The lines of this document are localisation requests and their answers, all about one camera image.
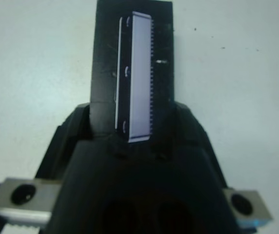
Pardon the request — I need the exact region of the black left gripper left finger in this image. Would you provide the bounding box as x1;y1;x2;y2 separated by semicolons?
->
34;102;94;178

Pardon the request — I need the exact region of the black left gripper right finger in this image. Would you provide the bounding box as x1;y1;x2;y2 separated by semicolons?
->
172;102;228;188

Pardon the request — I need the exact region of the black printed box lid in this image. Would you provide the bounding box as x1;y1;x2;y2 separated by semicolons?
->
89;0;175;147

